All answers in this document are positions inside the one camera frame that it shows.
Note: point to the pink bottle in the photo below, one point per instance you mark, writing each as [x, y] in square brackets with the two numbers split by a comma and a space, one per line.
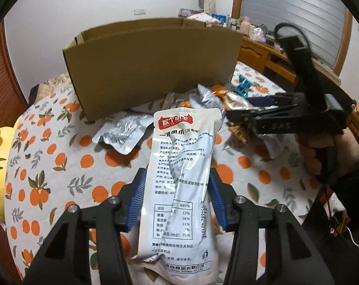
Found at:
[245, 24]

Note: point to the brown slatted wardrobe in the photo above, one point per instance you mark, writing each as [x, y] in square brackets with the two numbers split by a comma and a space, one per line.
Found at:
[7, 89]

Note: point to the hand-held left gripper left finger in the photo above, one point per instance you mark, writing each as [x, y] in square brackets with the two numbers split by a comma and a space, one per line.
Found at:
[135, 204]

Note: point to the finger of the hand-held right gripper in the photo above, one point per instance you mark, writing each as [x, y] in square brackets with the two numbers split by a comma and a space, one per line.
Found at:
[241, 115]
[283, 100]

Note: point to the orange-print bed sheet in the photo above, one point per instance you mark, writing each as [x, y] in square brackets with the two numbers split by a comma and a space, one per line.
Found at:
[63, 169]

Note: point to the white wall switch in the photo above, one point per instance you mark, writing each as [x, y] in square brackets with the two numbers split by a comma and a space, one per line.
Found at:
[140, 12]

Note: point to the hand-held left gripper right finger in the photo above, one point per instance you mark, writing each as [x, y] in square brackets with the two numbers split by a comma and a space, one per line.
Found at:
[219, 203]

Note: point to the person's right hand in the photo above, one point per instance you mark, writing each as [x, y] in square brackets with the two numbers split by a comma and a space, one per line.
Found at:
[311, 157]

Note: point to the brown cardboard box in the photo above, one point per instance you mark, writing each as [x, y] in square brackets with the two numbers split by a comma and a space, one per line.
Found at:
[152, 65]

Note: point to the silver snack packet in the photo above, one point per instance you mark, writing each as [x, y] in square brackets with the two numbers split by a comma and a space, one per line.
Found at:
[204, 101]
[123, 130]

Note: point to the grey window blind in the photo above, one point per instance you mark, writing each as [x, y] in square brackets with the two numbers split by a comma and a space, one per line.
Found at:
[286, 0]

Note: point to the purple box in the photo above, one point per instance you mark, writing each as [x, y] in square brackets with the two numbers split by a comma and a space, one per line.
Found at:
[187, 12]

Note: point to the clear orange-label snack packet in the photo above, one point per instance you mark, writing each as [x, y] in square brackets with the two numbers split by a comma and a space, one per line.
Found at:
[234, 102]

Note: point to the flat silver snack packet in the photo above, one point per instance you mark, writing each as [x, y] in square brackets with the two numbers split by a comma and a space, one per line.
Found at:
[123, 130]

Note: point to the teal snack wrapper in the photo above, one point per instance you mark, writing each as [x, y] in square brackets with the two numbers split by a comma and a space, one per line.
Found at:
[242, 86]

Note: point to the folded pink white cloth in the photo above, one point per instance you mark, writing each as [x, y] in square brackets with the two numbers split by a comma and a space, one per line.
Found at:
[203, 19]

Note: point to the grey oval object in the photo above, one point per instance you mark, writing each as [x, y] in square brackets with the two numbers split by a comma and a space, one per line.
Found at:
[201, 2]

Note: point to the white long snack packet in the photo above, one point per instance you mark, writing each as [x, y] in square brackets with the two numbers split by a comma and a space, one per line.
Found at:
[173, 160]

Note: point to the white crinkled snack packet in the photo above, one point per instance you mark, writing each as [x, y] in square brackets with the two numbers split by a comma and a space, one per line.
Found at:
[274, 145]

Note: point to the floral blanket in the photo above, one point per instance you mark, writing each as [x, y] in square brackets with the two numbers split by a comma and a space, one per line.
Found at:
[53, 87]

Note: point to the blue packet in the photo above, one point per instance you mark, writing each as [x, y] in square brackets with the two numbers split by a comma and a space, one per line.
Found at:
[219, 17]

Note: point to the dark cloth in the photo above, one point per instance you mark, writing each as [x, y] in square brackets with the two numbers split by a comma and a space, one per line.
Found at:
[34, 95]

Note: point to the orange snack packet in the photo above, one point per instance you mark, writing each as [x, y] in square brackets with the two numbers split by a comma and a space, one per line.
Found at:
[219, 90]

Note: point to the gold brown snack packet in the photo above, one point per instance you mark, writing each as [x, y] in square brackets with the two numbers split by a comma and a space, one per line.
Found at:
[239, 133]

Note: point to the wooden dresser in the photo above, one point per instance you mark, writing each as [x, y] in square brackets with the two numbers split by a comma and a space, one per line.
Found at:
[253, 53]

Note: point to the tissue pack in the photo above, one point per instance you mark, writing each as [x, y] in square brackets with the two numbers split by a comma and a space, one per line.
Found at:
[259, 33]

